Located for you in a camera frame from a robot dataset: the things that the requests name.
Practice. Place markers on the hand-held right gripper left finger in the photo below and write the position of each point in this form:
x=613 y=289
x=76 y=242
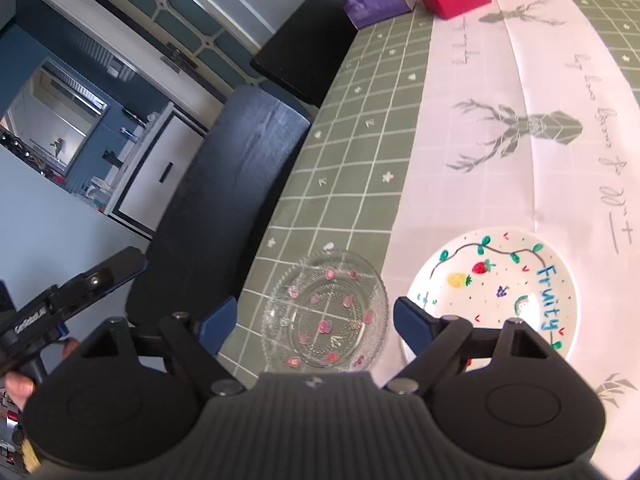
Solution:
x=220 y=325

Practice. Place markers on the person's left hand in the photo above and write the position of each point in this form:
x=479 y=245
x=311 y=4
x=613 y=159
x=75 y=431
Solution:
x=17 y=389

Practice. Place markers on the green checked tablecloth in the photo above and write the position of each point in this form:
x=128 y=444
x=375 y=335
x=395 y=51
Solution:
x=350 y=135

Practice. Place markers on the white cabinet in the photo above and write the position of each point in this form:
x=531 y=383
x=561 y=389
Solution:
x=150 y=175

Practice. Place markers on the white fruit-drawing plate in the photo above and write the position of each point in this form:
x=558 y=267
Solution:
x=490 y=285

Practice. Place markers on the clear glass flower plate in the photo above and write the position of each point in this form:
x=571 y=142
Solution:
x=325 y=310

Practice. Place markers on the glass-panelled door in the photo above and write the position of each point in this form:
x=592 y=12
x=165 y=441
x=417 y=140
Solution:
x=150 y=5

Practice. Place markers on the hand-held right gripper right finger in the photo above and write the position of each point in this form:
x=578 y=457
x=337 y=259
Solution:
x=410 y=320

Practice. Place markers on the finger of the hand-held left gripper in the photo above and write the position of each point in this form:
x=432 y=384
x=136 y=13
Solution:
x=105 y=272

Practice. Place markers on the black chair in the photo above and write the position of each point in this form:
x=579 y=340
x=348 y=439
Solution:
x=225 y=160
x=305 y=45

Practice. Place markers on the white deer-print table runner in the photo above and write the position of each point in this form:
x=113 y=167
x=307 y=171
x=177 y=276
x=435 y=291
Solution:
x=475 y=200

